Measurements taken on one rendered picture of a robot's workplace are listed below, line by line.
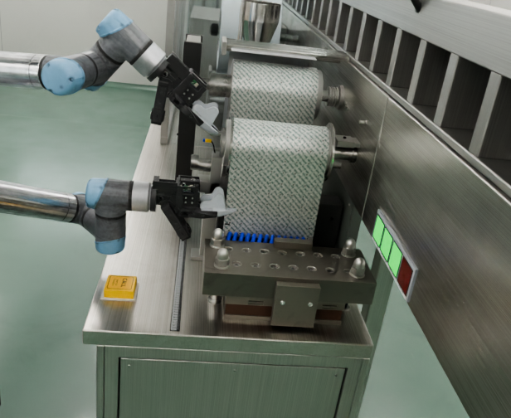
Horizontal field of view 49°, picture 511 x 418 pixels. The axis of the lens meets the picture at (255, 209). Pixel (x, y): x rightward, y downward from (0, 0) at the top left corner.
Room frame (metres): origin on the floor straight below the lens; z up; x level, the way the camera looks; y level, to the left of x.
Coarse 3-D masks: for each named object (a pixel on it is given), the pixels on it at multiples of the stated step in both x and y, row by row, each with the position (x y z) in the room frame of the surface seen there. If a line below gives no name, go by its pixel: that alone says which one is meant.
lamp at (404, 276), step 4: (404, 260) 0.93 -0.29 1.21; (404, 264) 0.92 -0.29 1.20; (404, 268) 0.92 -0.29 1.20; (408, 268) 0.90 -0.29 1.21; (400, 272) 0.93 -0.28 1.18; (404, 272) 0.91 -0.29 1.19; (408, 272) 0.90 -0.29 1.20; (400, 276) 0.93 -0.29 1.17; (404, 276) 0.91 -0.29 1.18; (408, 276) 0.89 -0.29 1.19; (400, 280) 0.92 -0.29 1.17; (404, 280) 0.91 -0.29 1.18; (408, 280) 0.89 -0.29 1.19; (400, 284) 0.92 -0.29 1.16; (404, 284) 0.90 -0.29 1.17; (404, 288) 0.90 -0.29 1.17; (404, 292) 0.89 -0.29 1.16
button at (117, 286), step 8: (112, 280) 1.16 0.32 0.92; (120, 280) 1.17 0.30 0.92; (128, 280) 1.17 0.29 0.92; (136, 280) 1.19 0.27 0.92; (112, 288) 1.13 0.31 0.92; (120, 288) 1.13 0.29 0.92; (128, 288) 1.14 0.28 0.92; (104, 296) 1.12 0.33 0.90; (112, 296) 1.12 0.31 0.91; (120, 296) 1.12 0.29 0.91; (128, 296) 1.13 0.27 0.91
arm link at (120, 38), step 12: (120, 12) 1.31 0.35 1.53; (108, 24) 1.28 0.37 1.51; (120, 24) 1.29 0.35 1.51; (132, 24) 1.31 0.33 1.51; (108, 36) 1.28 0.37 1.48; (120, 36) 1.28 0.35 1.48; (132, 36) 1.29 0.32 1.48; (144, 36) 1.31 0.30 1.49; (108, 48) 1.29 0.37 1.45; (120, 48) 1.29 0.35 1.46; (132, 48) 1.28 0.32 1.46; (144, 48) 1.29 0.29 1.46; (120, 60) 1.30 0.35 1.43; (132, 60) 1.29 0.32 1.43
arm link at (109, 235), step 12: (84, 216) 1.28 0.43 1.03; (96, 216) 1.23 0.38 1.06; (120, 216) 1.23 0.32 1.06; (96, 228) 1.23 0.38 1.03; (108, 228) 1.22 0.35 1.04; (120, 228) 1.23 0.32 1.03; (96, 240) 1.23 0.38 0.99; (108, 240) 1.22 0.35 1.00; (120, 240) 1.23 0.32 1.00; (108, 252) 1.22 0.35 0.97
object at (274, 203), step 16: (240, 176) 1.29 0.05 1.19; (256, 176) 1.29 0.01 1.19; (272, 176) 1.30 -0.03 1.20; (288, 176) 1.30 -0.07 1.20; (304, 176) 1.31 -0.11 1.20; (240, 192) 1.29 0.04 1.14; (256, 192) 1.29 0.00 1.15; (272, 192) 1.30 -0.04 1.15; (288, 192) 1.30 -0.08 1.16; (304, 192) 1.31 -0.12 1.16; (320, 192) 1.31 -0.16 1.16; (240, 208) 1.29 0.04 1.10; (256, 208) 1.29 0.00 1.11; (272, 208) 1.30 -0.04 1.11; (288, 208) 1.30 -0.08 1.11; (304, 208) 1.31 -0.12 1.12; (224, 224) 1.29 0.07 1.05; (240, 224) 1.29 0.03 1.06; (256, 224) 1.30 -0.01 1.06; (272, 224) 1.30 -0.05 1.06; (288, 224) 1.31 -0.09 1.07; (304, 224) 1.31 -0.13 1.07
